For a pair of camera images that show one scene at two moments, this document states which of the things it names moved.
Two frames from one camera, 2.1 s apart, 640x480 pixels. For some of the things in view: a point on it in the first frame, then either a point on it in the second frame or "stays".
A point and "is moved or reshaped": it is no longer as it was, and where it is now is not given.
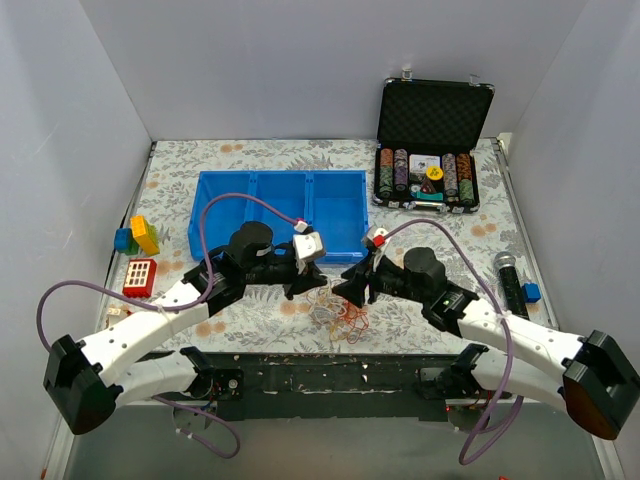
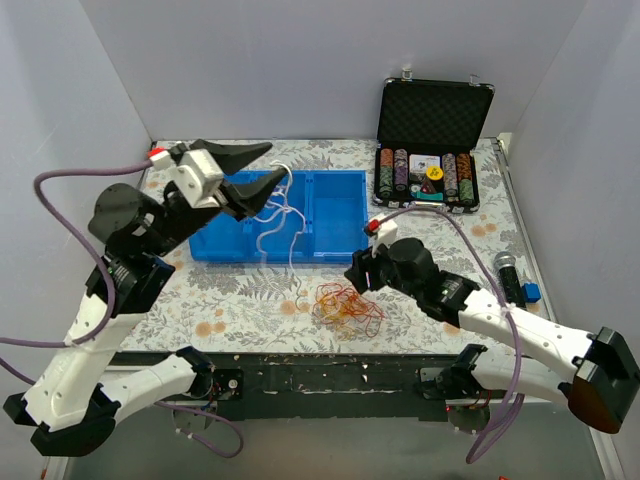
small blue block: x=531 y=292 stays
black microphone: x=516 y=305 stays
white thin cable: x=325 y=306 is moved or reshaped
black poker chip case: x=426 y=154 stays
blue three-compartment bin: x=331 y=202 stays
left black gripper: x=298 y=272 → x=223 y=201
